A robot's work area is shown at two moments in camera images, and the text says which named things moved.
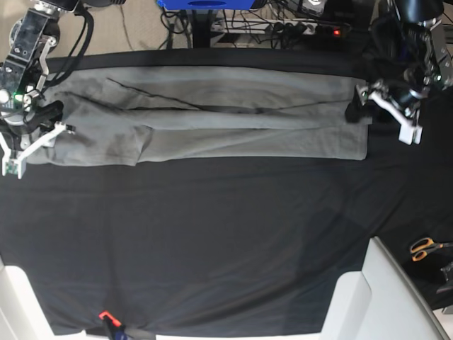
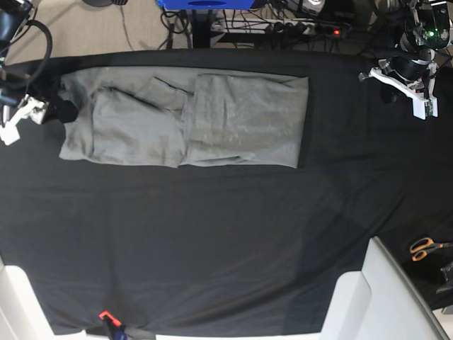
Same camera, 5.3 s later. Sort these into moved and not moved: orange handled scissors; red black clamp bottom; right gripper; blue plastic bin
Moved: right gripper
Not moved: blue plastic bin; red black clamp bottom; orange handled scissors
